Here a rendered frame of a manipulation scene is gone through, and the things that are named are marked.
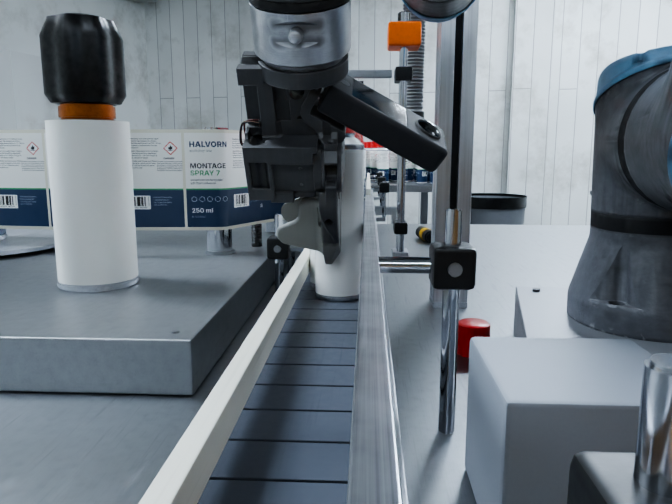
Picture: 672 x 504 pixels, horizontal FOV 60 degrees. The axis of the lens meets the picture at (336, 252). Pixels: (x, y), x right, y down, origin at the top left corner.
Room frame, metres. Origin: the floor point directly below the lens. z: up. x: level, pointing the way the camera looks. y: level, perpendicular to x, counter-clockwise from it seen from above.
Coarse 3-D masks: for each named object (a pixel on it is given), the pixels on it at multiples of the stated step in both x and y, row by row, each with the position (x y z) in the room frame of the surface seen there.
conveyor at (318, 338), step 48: (288, 336) 0.48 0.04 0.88; (336, 336) 0.48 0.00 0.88; (288, 384) 0.37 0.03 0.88; (336, 384) 0.37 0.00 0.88; (240, 432) 0.31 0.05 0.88; (288, 432) 0.31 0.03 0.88; (336, 432) 0.31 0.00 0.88; (240, 480) 0.26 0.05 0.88; (288, 480) 0.26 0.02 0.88; (336, 480) 0.26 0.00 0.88
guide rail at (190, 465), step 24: (288, 288) 0.50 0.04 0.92; (264, 312) 0.43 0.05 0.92; (288, 312) 0.48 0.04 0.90; (264, 336) 0.37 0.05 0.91; (240, 360) 0.32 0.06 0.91; (264, 360) 0.37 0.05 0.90; (216, 384) 0.29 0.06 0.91; (240, 384) 0.30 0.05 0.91; (216, 408) 0.26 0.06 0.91; (240, 408) 0.29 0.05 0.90; (192, 432) 0.24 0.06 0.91; (216, 432) 0.25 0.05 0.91; (192, 456) 0.22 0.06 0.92; (216, 456) 0.24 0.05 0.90; (168, 480) 0.20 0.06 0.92; (192, 480) 0.21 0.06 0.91
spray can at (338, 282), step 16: (352, 144) 0.59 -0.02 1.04; (352, 160) 0.59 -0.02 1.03; (352, 176) 0.59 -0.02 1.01; (352, 192) 0.59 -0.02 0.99; (352, 208) 0.59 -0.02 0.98; (352, 224) 0.59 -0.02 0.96; (352, 240) 0.59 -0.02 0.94; (320, 256) 0.60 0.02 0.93; (352, 256) 0.59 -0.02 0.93; (320, 272) 0.60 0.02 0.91; (336, 272) 0.59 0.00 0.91; (352, 272) 0.59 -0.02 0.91; (320, 288) 0.60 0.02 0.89; (336, 288) 0.59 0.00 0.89; (352, 288) 0.59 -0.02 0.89
